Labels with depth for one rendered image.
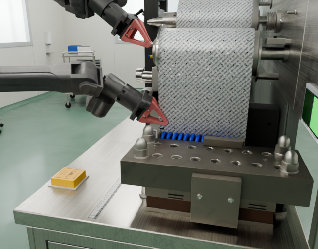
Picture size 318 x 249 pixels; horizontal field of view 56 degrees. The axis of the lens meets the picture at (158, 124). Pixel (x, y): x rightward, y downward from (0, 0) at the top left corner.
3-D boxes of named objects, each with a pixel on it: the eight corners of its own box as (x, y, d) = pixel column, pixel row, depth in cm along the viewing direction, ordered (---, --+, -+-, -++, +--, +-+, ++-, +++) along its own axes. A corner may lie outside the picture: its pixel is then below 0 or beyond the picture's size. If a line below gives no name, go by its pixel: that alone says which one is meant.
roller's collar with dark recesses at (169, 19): (166, 31, 110) (166, 12, 108) (182, 31, 108) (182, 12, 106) (161, 31, 104) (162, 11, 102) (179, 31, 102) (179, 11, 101)
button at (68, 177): (64, 174, 89) (64, 167, 88) (86, 177, 87) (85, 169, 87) (51, 186, 83) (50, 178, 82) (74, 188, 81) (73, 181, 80)
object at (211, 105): (159, 139, 86) (158, 74, 79) (244, 146, 80) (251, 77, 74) (159, 140, 85) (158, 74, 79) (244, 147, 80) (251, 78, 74)
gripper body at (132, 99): (134, 122, 78) (110, 106, 77) (139, 109, 88) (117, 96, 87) (148, 103, 76) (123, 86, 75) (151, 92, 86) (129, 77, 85)
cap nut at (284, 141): (273, 149, 73) (275, 132, 72) (289, 150, 73) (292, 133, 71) (275, 155, 70) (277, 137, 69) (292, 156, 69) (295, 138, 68)
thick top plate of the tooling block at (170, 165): (141, 156, 84) (140, 136, 82) (295, 172, 75) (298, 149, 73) (120, 184, 69) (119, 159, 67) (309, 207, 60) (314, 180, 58)
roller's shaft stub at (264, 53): (257, 61, 81) (259, 44, 80) (285, 62, 79) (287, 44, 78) (258, 62, 77) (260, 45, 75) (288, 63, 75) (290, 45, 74)
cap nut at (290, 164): (278, 165, 65) (281, 146, 63) (296, 167, 64) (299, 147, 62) (280, 173, 61) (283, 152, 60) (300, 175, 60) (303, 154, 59)
